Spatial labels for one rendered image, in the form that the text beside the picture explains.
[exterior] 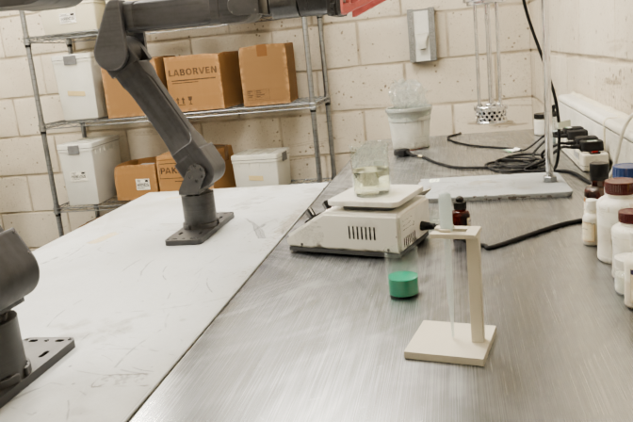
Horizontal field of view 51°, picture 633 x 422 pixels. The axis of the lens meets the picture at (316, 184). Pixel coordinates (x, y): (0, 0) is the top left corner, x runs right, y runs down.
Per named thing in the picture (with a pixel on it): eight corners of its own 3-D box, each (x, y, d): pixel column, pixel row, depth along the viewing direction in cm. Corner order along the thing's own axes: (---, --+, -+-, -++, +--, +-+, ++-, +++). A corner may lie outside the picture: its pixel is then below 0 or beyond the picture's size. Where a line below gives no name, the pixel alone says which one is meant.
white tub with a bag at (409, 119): (385, 146, 211) (380, 78, 206) (430, 141, 211) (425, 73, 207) (391, 153, 197) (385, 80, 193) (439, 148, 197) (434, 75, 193)
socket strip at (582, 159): (582, 171, 145) (582, 152, 144) (555, 144, 183) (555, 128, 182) (609, 170, 144) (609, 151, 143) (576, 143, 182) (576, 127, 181)
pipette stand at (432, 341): (404, 358, 67) (395, 236, 65) (424, 326, 74) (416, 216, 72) (483, 366, 64) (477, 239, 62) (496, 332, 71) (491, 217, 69)
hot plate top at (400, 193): (325, 205, 103) (324, 200, 102) (358, 188, 113) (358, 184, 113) (397, 208, 97) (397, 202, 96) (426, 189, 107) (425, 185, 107)
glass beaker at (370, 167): (348, 195, 106) (343, 143, 104) (385, 189, 107) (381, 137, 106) (359, 203, 99) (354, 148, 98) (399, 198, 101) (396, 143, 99)
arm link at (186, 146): (232, 170, 127) (132, 28, 125) (220, 176, 121) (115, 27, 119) (206, 187, 129) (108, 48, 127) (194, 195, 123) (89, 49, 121)
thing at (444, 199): (440, 235, 67) (437, 191, 66) (453, 235, 67) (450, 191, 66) (439, 236, 67) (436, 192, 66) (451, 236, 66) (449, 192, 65)
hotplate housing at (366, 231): (286, 252, 107) (282, 204, 106) (325, 230, 119) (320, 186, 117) (415, 262, 96) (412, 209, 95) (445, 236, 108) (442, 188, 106)
